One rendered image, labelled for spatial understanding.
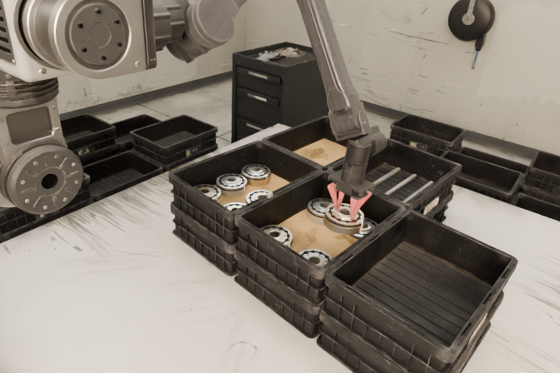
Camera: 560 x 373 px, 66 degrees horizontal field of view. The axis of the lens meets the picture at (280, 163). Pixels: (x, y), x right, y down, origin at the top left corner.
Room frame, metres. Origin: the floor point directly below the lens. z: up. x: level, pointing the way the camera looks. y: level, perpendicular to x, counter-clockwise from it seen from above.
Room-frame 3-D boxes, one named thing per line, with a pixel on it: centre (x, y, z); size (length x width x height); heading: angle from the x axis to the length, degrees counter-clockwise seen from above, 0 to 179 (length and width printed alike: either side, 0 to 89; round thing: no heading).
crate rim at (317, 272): (0.98, -0.13, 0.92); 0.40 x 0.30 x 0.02; 139
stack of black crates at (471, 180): (1.99, -1.02, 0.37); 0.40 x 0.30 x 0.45; 55
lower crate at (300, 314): (0.98, -0.13, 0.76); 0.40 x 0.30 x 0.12; 139
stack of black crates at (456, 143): (2.55, -0.92, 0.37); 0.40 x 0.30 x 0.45; 55
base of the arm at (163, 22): (0.68, 0.22, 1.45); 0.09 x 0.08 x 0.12; 55
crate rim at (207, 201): (1.18, 0.10, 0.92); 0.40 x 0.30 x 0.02; 139
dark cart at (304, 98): (2.96, 0.01, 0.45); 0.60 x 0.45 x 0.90; 145
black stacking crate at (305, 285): (0.98, -0.13, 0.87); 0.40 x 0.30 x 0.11; 139
